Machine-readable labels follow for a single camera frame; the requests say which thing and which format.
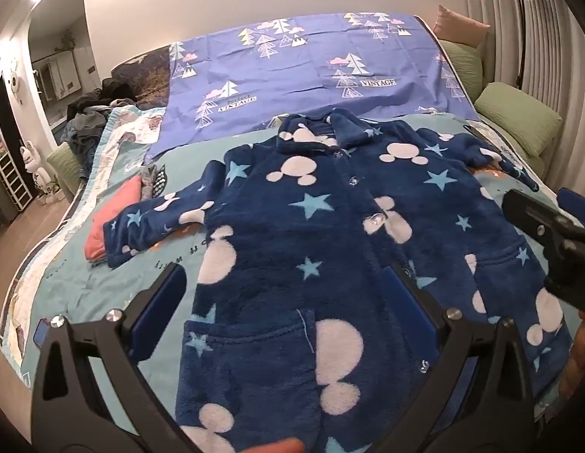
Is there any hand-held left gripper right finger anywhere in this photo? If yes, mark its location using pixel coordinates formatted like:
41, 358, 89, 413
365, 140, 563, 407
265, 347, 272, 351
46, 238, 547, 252
386, 263, 539, 453

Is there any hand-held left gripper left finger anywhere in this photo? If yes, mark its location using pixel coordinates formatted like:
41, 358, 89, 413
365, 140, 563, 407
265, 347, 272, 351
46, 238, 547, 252
31, 263, 200, 453

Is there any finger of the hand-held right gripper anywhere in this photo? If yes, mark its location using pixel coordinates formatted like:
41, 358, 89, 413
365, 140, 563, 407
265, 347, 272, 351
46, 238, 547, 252
502, 189, 581, 256
558, 187, 585, 233

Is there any blue fleece pajama jacket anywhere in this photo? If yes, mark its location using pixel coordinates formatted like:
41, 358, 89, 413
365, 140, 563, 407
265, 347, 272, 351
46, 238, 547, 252
103, 108, 574, 453

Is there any pile of dark clothes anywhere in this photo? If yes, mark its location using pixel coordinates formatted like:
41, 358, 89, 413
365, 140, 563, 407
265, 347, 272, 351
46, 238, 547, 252
61, 78, 139, 171

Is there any person's right hand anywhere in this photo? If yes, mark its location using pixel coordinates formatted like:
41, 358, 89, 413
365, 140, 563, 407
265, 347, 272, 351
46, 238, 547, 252
559, 310, 585, 401

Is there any teal printed blanket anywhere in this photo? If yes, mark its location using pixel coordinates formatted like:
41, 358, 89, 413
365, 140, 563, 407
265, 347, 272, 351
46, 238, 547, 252
0, 104, 576, 453

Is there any green pillow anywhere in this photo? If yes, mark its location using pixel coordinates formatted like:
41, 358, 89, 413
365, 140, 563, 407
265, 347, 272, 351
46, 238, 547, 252
436, 40, 485, 101
474, 82, 563, 160
46, 144, 86, 195

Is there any pink folded cloth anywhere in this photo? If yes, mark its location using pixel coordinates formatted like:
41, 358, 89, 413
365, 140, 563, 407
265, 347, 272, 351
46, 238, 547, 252
85, 177, 145, 263

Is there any dark zigzag folded cloth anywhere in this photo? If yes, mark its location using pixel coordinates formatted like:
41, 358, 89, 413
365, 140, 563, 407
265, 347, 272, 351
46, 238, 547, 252
151, 165, 169, 199

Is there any floral folded cloth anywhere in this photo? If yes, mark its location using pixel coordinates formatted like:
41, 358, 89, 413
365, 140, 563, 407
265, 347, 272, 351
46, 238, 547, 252
140, 166, 157, 200

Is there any white bear figure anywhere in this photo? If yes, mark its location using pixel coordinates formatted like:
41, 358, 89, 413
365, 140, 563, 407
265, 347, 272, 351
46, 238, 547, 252
20, 140, 62, 205

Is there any white shelf rack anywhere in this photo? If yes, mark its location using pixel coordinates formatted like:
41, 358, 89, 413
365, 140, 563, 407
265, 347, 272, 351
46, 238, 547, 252
0, 152, 34, 211

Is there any pink pillow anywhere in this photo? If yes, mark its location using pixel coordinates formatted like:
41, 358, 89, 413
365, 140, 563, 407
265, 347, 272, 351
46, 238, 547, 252
434, 6, 490, 49

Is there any dark brown printed blanket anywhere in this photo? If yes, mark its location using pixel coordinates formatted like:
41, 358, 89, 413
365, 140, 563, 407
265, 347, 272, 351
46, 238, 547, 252
111, 42, 173, 109

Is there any white cabinet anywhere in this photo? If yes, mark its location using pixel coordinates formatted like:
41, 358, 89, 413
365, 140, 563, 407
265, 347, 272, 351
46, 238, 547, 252
33, 47, 94, 101

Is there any purple tree-print sheet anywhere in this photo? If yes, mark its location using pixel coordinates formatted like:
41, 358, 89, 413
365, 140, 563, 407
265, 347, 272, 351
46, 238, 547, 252
146, 12, 479, 161

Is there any white wall camera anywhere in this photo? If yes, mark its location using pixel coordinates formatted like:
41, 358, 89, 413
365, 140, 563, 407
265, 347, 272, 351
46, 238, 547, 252
5, 57, 22, 96

